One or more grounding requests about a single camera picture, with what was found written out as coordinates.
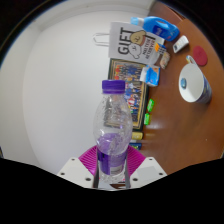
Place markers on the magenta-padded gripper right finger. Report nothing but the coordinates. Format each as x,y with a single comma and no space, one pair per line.
148,170

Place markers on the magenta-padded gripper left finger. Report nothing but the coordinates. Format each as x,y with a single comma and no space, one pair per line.
75,171

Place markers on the clear purple-capped water bottle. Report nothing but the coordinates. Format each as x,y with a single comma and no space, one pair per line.
112,133

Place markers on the amber pump bottle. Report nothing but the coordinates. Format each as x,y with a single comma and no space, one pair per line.
137,136

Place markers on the small green packet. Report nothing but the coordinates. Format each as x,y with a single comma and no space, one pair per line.
147,119
151,105

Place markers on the framed group photo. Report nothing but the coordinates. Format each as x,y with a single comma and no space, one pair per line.
133,86

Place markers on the blue tissue pack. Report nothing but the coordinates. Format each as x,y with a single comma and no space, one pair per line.
150,76

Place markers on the small snack packet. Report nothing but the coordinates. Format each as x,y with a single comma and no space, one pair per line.
165,60

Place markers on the colourful puzzle cube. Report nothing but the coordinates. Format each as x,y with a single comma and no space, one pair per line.
160,49

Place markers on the flat round red coaster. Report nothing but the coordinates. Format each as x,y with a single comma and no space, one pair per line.
200,55

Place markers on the white paper gift bag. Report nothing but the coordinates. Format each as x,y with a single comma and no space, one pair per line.
133,41

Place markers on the small white flat item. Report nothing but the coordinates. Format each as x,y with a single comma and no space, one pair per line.
180,44

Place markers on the blue detergent bottle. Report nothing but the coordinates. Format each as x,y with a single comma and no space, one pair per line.
158,27

